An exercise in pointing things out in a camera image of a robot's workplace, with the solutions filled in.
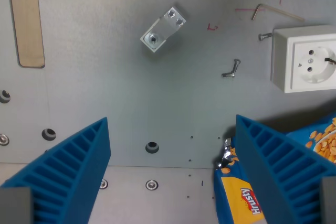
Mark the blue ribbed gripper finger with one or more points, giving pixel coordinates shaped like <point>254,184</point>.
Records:
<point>278,171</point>
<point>65,171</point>

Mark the blue peanut snack bag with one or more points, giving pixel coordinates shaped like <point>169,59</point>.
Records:
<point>236,190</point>

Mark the pair of small screws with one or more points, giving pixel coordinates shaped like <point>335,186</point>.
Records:
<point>235,65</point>

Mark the silver bolt with washer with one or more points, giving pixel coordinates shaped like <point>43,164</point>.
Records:
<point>264,36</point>

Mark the wooden flat stick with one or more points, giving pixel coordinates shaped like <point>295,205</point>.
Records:
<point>27,19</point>

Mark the metal hex key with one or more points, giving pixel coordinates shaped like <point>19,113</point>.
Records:
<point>273,10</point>

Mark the white wall power socket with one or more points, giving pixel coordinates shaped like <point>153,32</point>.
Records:
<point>304,58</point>

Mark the aluminium bracket block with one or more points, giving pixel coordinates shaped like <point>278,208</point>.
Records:
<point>163,30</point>

